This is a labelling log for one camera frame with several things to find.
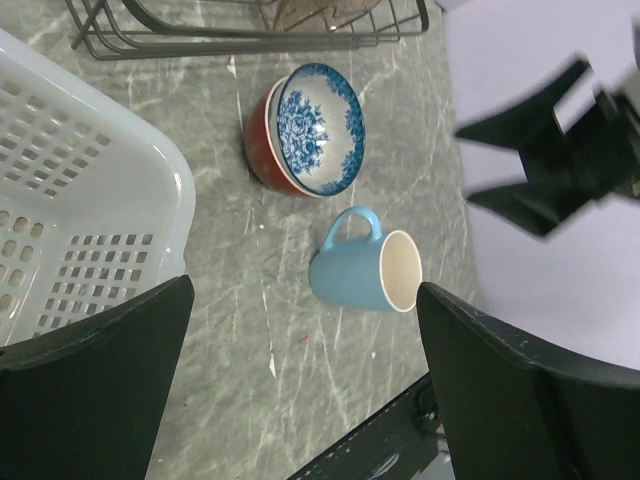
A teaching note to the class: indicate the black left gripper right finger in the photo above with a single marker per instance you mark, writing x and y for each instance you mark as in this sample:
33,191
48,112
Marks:
515,406

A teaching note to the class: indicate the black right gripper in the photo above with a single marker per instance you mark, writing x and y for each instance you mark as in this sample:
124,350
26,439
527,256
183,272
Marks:
565,169

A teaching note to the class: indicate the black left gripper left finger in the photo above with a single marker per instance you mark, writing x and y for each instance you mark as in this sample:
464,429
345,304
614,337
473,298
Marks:
86,401

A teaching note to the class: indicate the blue speckled bowl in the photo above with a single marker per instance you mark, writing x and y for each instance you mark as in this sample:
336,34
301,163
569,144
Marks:
317,128

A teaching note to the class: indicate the white plastic bin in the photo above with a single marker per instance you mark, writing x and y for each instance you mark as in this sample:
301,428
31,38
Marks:
96,203

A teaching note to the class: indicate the light blue mug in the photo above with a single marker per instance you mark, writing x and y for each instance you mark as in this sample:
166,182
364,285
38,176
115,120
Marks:
380,271

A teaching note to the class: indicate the black wire dish rack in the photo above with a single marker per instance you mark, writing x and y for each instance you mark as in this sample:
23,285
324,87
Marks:
136,30

